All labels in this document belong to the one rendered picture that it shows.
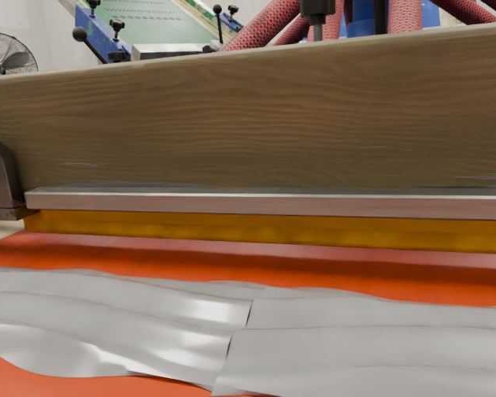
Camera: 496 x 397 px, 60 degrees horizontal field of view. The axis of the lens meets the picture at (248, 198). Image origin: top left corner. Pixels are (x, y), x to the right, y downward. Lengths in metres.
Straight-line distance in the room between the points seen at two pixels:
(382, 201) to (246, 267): 0.08
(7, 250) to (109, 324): 0.15
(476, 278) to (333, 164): 0.08
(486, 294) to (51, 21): 5.70
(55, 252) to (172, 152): 0.10
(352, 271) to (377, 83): 0.09
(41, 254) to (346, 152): 0.19
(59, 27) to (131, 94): 5.50
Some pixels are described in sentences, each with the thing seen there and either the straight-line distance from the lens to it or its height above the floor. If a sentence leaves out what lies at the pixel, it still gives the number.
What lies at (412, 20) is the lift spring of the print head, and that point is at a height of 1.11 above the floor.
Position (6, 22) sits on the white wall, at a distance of 5.46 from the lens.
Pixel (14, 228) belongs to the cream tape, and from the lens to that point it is 0.36.
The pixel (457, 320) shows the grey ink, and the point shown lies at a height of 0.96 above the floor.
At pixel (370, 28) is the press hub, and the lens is 1.00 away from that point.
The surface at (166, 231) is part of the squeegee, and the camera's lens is 0.25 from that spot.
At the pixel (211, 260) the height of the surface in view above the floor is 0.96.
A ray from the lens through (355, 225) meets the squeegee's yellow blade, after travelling 0.22.
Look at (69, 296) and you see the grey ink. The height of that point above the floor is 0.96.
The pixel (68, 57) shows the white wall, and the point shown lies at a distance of 5.66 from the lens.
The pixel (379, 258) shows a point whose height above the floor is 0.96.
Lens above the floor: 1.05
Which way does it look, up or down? 15 degrees down
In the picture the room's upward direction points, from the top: 5 degrees counter-clockwise
